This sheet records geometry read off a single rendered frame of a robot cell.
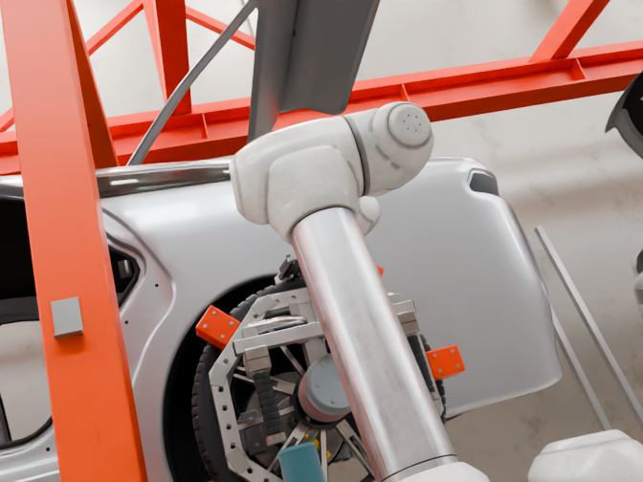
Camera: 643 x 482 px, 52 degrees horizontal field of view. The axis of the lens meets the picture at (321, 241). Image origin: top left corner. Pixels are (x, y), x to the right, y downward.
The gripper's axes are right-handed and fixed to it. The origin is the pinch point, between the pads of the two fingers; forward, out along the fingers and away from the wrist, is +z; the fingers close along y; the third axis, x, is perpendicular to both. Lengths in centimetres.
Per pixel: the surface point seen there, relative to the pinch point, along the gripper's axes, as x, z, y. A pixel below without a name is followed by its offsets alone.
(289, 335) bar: -22.3, -24.1, -21.1
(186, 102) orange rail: 201, 186, 106
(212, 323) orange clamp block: -9.9, -1.0, -25.7
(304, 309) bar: -13.0, -10.3, -4.4
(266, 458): -42, 44, 4
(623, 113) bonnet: 96, 32, 332
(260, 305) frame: -9.0, -6.6, -14.3
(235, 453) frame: -41, 0, -29
